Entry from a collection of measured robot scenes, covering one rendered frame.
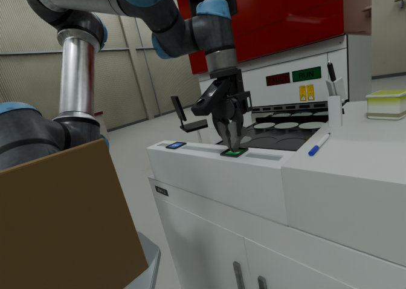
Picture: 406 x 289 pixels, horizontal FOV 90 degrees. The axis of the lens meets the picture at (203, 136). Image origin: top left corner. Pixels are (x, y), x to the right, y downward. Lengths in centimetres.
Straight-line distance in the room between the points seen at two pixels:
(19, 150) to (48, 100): 872
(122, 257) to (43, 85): 889
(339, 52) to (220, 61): 61
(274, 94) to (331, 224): 75
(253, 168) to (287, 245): 19
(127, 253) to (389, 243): 45
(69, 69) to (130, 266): 53
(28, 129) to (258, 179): 48
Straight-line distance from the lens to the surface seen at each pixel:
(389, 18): 1004
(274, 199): 50
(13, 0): 991
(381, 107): 72
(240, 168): 50
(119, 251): 46
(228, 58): 50
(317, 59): 102
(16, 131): 50
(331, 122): 67
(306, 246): 54
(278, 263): 62
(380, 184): 41
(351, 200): 43
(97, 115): 657
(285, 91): 108
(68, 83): 68
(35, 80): 923
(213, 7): 52
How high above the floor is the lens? 116
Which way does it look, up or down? 14 degrees down
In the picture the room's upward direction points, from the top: 12 degrees counter-clockwise
